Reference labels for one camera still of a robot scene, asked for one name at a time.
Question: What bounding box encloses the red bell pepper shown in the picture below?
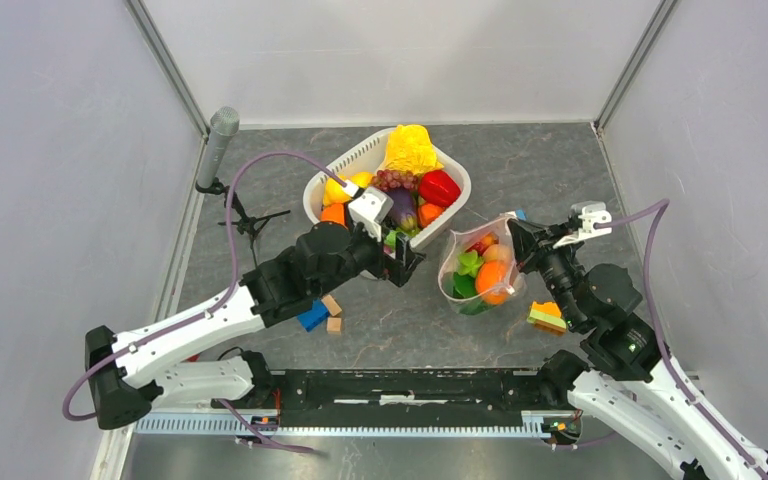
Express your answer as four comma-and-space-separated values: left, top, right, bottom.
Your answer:
418, 170, 462, 208

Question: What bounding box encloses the dark purple eggplant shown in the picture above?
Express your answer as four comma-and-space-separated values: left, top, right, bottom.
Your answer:
387, 188, 419, 232

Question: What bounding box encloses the blue striped block stack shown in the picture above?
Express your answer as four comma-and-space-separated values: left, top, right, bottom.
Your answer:
296, 300, 330, 333

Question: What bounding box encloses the white plastic basket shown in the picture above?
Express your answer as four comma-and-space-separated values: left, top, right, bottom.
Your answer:
302, 127, 472, 251

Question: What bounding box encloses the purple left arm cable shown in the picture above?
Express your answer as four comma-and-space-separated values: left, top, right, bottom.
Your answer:
61, 150, 352, 456

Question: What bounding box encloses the small orange tangerine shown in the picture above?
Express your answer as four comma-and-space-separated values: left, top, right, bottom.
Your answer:
320, 203, 348, 228

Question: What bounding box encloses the green cucumber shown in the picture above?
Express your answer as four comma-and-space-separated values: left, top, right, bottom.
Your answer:
384, 229, 419, 249

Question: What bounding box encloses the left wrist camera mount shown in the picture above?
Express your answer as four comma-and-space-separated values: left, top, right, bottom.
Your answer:
343, 181, 394, 241

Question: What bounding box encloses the green bell pepper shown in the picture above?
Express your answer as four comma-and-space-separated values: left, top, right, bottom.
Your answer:
456, 250, 484, 278

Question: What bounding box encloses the tan wooden block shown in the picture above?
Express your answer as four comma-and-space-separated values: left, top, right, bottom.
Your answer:
321, 295, 343, 317
326, 317, 343, 335

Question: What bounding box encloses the grey microphone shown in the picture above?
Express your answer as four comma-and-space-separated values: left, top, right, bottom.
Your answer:
195, 106, 240, 192

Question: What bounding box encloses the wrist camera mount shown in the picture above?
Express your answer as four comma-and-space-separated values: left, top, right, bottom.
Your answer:
552, 201, 613, 249
343, 181, 394, 241

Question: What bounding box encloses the small orange pepper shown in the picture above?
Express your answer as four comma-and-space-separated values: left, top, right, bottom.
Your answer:
417, 202, 445, 229

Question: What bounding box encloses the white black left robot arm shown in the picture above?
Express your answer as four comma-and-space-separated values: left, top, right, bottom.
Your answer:
85, 222, 425, 430

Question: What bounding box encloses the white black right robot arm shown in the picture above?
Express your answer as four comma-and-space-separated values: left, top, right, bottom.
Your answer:
508, 219, 768, 479

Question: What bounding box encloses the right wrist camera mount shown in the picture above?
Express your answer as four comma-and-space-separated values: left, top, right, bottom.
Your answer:
552, 201, 613, 249

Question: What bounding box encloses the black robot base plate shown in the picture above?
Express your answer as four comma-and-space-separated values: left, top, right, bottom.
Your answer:
210, 368, 577, 429

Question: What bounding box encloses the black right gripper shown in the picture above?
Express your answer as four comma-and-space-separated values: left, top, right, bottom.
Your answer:
505, 216, 584, 328

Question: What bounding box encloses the red pomegranate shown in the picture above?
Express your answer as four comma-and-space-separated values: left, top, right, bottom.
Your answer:
466, 232, 499, 256

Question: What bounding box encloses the aluminium frame rail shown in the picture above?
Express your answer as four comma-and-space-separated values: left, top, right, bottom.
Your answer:
89, 368, 703, 480

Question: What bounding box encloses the purple grapes bunch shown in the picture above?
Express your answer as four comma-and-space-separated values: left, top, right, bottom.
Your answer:
370, 170, 419, 192

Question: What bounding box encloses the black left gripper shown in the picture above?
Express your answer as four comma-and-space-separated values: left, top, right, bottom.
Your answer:
313, 200, 425, 297

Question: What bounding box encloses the orange toy block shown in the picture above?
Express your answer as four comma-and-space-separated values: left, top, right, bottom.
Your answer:
527, 302, 567, 336

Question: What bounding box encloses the yellow lemon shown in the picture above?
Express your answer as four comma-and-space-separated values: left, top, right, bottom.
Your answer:
323, 172, 374, 207

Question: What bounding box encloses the clear zip top bag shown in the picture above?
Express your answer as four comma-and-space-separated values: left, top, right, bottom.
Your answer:
437, 211, 526, 316

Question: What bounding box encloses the yellow pink peach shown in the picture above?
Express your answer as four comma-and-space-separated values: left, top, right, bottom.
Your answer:
482, 243, 514, 264

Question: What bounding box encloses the green leafy bok choy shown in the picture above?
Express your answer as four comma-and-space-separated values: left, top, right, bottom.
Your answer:
441, 272, 492, 316

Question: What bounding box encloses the orange fruit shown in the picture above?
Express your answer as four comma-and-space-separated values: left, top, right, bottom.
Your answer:
474, 262, 511, 305

